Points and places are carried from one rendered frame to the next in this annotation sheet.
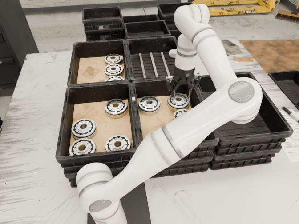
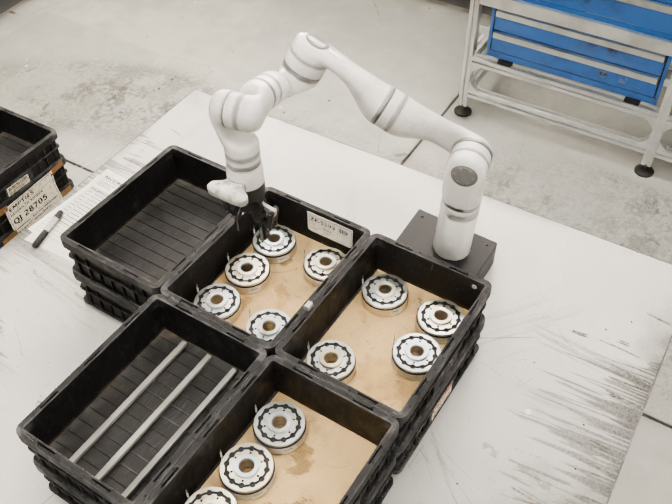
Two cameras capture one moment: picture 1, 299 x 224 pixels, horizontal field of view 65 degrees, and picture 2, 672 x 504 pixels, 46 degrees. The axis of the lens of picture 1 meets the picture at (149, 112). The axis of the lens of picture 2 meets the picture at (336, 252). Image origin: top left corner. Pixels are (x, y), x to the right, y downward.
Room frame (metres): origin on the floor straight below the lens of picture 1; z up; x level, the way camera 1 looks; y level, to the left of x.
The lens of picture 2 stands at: (1.50, 0.82, 2.22)
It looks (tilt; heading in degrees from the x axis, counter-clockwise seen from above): 46 degrees down; 222
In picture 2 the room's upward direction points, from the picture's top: 1 degrees counter-clockwise
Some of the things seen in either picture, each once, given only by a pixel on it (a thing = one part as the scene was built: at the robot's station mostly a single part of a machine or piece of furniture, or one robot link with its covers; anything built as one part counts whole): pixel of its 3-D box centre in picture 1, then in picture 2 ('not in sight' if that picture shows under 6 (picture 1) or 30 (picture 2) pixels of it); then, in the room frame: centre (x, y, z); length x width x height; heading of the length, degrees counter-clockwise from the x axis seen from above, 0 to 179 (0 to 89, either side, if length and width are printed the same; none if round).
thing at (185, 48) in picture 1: (192, 29); (235, 127); (0.71, -0.13, 1.27); 0.09 x 0.07 x 0.15; 109
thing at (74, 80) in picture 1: (101, 69); (275, 482); (1.05, 0.27, 0.87); 0.40 x 0.30 x 0.11; 8
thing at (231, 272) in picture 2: (184, 117); (247, 269); (0.71, -0.16, 0.86); 0.10 x 0.10 x 0.01
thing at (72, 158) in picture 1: (99, 116); (386, 319); (0.65, 0.21, 0.92); 0.40 x 0.30 x 0.02; 8
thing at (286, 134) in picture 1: (237, 103); (165, 213); (0.74, -0.39, 0.92); 0.40 x 0.30 x 0.02; 8
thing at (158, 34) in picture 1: (146, 50); not in sight; (2.07, 0.03, 0.37); 0.40 x 0.30 x 0.45; 100
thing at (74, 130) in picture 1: (83, 127); (416, 352); (0.64, 0.28, 0.86); 0.10 x 0.10 x 0.01
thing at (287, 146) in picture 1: (294, 133); (93, 214); (0.75, -0.74, 0.70); 0.33 x 0.23 x 0.01; 10
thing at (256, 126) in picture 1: (234, 111); (169, 229); (0.74, -0.39, 0.87); 0.40 x 0.30 x 0.11; 8
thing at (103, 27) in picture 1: (104, 33); not in sight; (2.39, 0.50, 0.37); 0.40 x 0.30 x 0.45; 100
